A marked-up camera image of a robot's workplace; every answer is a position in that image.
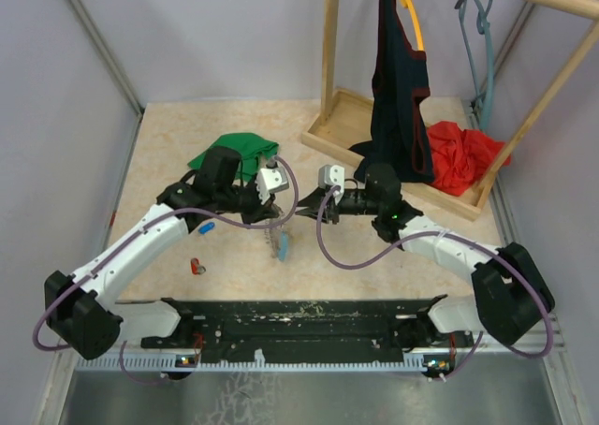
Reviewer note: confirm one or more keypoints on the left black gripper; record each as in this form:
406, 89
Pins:
261, 212

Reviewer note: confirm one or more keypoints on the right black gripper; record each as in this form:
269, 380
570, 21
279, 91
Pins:
313, 202

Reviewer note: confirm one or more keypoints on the blue key tag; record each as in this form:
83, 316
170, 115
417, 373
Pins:
206, 228

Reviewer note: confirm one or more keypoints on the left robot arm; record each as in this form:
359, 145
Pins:
83, 307

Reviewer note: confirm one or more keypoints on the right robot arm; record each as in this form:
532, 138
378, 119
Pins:
509, 295

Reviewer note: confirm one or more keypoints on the green cloth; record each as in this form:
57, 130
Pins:
252, 148

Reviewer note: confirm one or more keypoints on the red key tag with key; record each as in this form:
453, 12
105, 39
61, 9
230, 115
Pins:
196, 267

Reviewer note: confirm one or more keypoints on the red cloth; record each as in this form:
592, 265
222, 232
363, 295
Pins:
460, 157

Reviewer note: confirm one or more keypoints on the dark navy garment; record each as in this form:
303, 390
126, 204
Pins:
400, 83

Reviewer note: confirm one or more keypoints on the grey-blue hanger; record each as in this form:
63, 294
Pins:
482, 101

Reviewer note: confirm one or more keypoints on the yellow hanger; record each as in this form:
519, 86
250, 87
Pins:
410, 7

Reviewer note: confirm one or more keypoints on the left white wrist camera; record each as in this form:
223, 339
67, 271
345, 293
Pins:
270, 181

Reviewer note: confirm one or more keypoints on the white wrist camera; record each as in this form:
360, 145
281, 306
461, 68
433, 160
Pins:
332, 176
270, 181

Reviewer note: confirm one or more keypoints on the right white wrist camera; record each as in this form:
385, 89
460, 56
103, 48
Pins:
332, 176

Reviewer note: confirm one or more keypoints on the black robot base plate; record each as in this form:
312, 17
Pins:
310, 317

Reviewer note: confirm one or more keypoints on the aluminium rail frame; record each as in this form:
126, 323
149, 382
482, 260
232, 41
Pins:
339, 350

